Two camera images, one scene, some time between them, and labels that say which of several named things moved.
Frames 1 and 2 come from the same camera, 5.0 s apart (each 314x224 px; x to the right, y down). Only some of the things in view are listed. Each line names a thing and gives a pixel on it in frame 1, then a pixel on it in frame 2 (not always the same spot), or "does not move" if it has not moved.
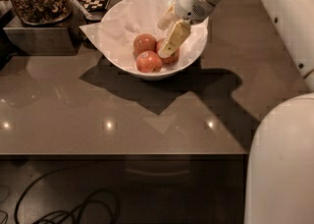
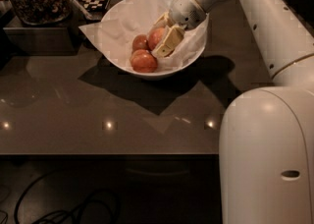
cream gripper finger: [180, 31] does not move
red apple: [167, 60] → [156, 33]
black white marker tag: [93, 1] does not move
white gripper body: [190, 6] does not move
